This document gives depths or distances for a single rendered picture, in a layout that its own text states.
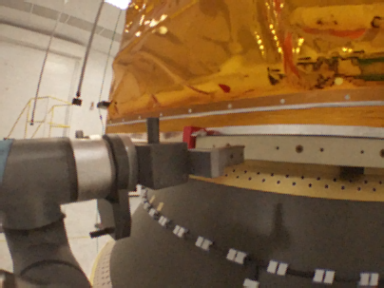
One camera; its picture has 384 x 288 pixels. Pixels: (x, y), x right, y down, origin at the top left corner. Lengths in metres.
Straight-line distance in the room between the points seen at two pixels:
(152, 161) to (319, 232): 0.31
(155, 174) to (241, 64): 0.42
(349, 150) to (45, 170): 0.42
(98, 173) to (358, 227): 0.40
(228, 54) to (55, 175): 0.52
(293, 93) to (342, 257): 0.36
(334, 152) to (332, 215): 0.11
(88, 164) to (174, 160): 0.09
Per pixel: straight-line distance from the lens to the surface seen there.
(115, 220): 0.26
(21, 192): 0.22
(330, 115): 0.49
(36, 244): 0.23
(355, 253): 0.41
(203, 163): 0.24
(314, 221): 0.41
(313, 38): 0.52
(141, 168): 0.24
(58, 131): 7.70
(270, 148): 0.42
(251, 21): 0.64
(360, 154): 0.41
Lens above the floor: 1.66
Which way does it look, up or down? 4 degrees up
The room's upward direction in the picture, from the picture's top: 5 degrees clockwise
